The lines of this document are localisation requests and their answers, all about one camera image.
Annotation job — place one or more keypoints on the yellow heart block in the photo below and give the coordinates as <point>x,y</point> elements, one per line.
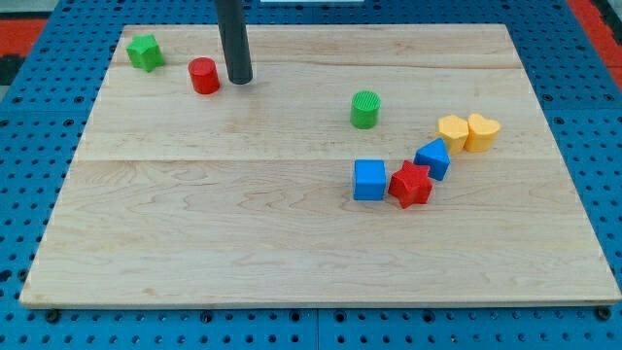
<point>482,133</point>

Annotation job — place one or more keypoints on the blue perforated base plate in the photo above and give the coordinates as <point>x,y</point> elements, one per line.
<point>44,112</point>

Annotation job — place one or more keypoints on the green cylinder block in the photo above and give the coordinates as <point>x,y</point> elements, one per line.
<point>365,106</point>

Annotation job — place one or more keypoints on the green star block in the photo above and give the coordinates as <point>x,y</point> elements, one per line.
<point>144,53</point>

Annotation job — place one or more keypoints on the yellow pentagon block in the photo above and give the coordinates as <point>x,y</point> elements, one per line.
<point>454,132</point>

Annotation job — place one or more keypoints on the blue cube block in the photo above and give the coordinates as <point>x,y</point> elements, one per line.
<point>369,179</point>

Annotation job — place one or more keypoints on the blue triangle block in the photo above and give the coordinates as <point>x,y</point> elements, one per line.
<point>435,156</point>

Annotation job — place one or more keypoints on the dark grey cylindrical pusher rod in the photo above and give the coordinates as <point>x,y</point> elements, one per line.
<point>234,38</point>

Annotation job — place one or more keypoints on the red star block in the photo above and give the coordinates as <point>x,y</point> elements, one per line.
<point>411,184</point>

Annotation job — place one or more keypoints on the light wooden board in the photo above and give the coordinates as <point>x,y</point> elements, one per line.
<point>243,198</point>

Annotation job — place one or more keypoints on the red cylinder block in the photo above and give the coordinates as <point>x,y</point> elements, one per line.
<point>204,75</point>

